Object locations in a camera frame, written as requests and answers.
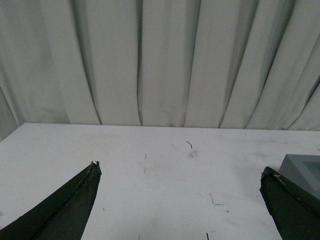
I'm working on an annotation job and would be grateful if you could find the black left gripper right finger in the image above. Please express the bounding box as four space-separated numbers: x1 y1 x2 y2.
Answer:
259 166 320 240

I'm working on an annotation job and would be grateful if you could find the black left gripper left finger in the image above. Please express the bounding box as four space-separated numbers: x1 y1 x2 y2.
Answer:
0 162 102 240

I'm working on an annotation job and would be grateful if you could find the gray square base block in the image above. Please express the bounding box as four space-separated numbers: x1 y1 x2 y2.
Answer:
279 154 320 199

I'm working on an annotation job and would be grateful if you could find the white pleated curtain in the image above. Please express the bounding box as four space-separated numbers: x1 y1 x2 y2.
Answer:
0 0 320 139

